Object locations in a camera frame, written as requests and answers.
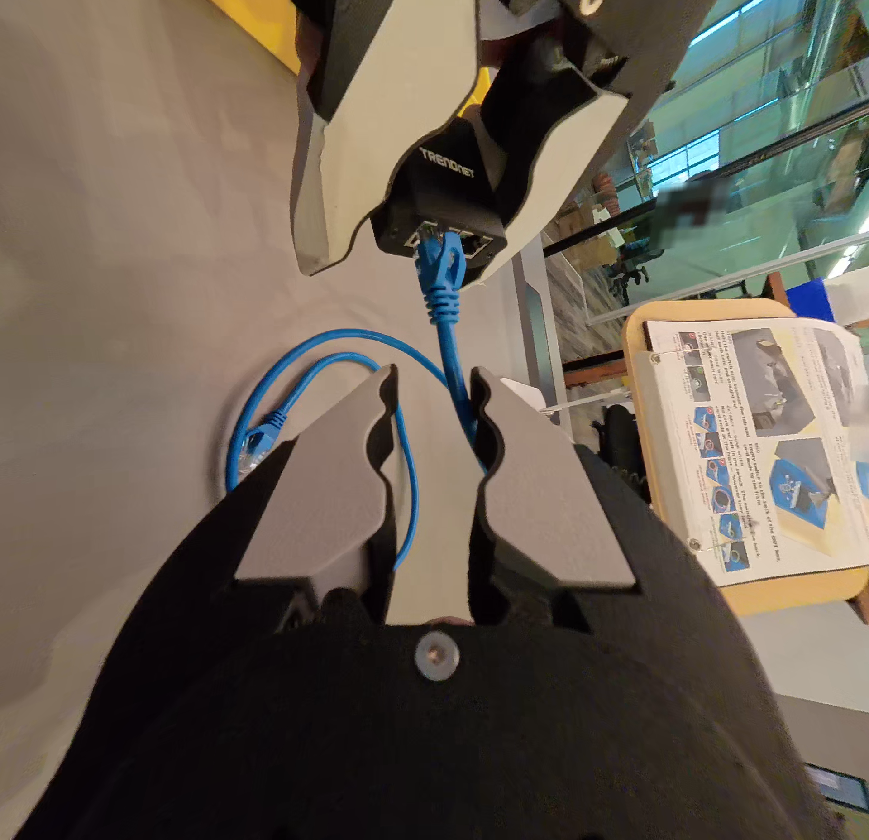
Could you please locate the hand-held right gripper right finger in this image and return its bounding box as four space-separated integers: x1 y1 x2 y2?
467 366 644 627

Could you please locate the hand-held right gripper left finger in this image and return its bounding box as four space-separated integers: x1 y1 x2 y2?
233 363 401 627

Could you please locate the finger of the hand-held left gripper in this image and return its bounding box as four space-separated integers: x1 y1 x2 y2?
289 0 483 277
474 40 630 287

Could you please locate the small black ethernet switch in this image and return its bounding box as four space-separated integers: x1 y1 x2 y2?
370 116 509 265

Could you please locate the blue ethernet cable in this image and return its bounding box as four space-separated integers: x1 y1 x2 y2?
224 232 490 572

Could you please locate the yellow plastic bin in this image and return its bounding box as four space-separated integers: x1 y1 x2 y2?
175 0 493 117

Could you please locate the black metal pole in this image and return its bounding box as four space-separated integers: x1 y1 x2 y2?
542 106 869 258

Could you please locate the printed instruction sheet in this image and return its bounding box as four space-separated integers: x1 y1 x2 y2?
641 317 869 583

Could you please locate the blue panel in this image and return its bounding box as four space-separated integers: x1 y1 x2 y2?
788 278 832 319

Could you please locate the dark desk cable channel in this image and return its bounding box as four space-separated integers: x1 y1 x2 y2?
512 235 568 406

